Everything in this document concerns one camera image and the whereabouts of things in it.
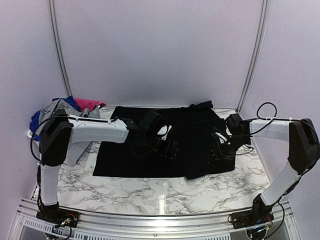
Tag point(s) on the aluminium front frame rail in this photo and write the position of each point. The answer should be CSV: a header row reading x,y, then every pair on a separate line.
x,y
109,226

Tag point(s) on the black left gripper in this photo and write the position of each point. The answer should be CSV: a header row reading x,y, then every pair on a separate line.
x,y
165,153

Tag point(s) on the right aluminium corner post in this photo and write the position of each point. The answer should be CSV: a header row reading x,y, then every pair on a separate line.
x,y
255,54

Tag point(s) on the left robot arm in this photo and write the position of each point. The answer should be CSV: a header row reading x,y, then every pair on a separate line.
x,y
62,138

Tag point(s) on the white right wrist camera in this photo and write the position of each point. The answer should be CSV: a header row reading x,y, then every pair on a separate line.
x,y
224,138

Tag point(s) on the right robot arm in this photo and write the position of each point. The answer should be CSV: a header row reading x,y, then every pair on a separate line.
x,y
293,143

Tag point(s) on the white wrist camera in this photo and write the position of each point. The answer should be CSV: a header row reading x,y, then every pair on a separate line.
x,y
164,131
224,138

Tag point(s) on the pink garment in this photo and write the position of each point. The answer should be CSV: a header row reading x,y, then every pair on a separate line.
x,y
88,103

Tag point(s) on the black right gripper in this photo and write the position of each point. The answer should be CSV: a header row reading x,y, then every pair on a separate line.
x,y
225,156

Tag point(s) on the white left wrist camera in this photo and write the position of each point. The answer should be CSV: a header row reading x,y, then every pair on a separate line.
x,y
164,131

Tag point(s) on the white plastic laundry basket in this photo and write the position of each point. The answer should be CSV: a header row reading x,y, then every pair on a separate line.
x,y
76,149

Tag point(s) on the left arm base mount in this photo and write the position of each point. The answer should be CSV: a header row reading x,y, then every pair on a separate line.
x,y
58,216

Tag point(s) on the blue garment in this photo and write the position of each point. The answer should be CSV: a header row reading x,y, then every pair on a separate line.
x,y
68,104

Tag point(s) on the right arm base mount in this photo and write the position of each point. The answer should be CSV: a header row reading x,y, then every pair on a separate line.
x,y
245,219

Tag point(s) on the left aluminium corner post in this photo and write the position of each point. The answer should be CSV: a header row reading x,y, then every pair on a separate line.
x,y
58,47

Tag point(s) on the aluminium corner post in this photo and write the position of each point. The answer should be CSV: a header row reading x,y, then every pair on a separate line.
x,y
58,47
255,54

